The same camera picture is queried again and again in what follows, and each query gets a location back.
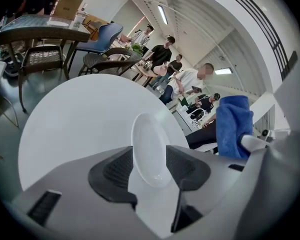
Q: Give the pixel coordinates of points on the white round table gold legs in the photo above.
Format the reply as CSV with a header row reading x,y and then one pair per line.
x,y
77,121

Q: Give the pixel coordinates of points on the white paper cup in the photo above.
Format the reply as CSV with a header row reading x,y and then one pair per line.
x,y
79,22

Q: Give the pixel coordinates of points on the light wooden table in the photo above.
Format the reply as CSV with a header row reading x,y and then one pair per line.
x,y
142,72

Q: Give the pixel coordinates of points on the black glass-top table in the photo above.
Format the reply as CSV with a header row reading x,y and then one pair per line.
x,y
35,27

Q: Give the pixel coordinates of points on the black balcony railing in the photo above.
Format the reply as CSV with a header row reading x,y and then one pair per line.
x,y
265,21

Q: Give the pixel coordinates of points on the blue cloth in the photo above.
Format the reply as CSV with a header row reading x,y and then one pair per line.
x,y
233,124

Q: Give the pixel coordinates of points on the long ceiling strip light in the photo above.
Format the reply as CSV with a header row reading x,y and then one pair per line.
x,y
162,14
223,71

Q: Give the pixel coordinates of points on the steel kettle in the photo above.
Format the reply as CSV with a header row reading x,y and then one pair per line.
x,y
147,64

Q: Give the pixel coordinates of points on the blue plastic chair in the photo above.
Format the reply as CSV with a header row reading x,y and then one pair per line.
x,y
107,36

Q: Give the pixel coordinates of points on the white side plate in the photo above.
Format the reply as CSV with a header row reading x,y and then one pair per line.
x,y
57,23

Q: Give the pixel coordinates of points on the green potted plant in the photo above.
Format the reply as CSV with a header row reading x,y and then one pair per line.
x,y
137,49

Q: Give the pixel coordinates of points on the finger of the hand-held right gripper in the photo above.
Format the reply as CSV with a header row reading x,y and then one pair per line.
x,y
255,142

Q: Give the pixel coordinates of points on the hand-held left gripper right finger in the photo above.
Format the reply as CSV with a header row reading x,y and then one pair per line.
x,y
210,174

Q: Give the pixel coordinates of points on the tall cardboard box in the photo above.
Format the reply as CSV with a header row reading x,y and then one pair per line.
x,y
68,6

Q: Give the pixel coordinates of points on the brown wicker chair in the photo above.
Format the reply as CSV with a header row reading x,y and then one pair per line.
x,y
107,62

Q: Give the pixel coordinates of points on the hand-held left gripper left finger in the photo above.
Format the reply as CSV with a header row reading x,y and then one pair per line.
x,y
72,184

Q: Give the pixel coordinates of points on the pink bucket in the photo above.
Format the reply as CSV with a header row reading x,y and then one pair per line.
x,y
160,69

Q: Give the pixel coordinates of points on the white curved faucet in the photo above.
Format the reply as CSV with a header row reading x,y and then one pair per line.
x,y
197,109

